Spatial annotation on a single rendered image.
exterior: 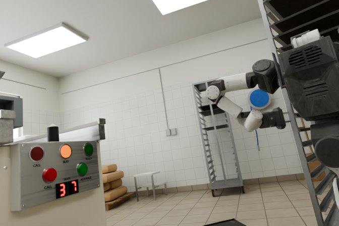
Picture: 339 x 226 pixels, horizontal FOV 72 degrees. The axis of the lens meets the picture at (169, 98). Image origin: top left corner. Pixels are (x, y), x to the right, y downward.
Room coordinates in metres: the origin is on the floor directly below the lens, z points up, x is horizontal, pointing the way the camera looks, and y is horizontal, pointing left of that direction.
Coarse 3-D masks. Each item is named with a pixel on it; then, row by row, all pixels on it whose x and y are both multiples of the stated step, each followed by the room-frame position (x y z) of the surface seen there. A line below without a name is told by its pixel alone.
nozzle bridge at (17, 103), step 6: (0, 96) 1.13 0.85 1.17; (6, 96) 1.15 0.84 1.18; (0, 102) 1.18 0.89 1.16; (6, 102) 1.20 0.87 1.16; (12, 102) 1.19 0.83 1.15; (18, 102) 1.21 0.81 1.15; (0, 108) 1.21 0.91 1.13; (6, 108) 1.22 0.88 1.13; (12, 108) 1.19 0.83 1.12; (18, 108) 1.21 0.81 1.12; (18, 114) 1.21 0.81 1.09; (18, 120) 1.21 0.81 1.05; (18, 126) 1.21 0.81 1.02
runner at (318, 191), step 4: (328, 176) 1.84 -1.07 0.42; (332, 176) 1.87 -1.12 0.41; (324, 180) 1.71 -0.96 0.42; (328, 180) 1.76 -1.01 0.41; (320, 184) 1.59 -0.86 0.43; (324, 184) 1.66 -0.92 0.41; (316, 188) 1.49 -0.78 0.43; (320, 188) 1.57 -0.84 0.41; (324, 188) 1.55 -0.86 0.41; (316, 192) 1.47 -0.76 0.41; (320, 192) 1.48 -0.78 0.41
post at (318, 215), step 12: (264, 12) 1.45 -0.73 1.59; (264, 24) 1.47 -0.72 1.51; (276, 60) 1.46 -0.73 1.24; (288, 96) 1.45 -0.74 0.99; (288, 108) 1.46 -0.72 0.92; (300, 144) 1.45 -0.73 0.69; (300, 156) 1.47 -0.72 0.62; (312, 180) 1.47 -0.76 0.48; (312, 192) 1.46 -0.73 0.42; (312, 204) 1.47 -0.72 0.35
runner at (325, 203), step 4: (332, 188) 1.86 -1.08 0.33; (328, 192) 1.72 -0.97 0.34; (332, 192) 1.79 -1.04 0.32; (328, 196) 1.69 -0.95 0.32; (332, 196) 1.70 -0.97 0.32; (324, 200) 1.58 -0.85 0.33; (328, 200) 1.62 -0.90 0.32; (320, 204) 1.48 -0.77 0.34; (324, 204) 1.55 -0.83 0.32; (328, 204) 1.54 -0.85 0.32; (320, 208) 1.46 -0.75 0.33; (324, 208) 1.48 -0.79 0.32
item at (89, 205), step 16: (48, 128) 0.68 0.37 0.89; (0, 160) 0.50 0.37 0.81; (0, 176) 0.50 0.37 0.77; (0, 192) 0.50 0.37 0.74; (96, 192) 0.75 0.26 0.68; (0, 208) 0.50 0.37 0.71; (32, 208) 0.56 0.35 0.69; (48, 208) 0.60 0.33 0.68; (64, 208) 0.64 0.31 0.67; (80, 208) 0.69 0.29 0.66; (96, 208) 0.74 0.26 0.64; (0, 224) 0.50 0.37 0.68; (16, 224) 0.53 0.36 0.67; (32, 224) 0.56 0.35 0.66; (48, 224) 0.60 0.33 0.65; (64, 224) 0.64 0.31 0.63; (80, 224) 0.68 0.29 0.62; (96, 224) 0.74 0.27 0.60
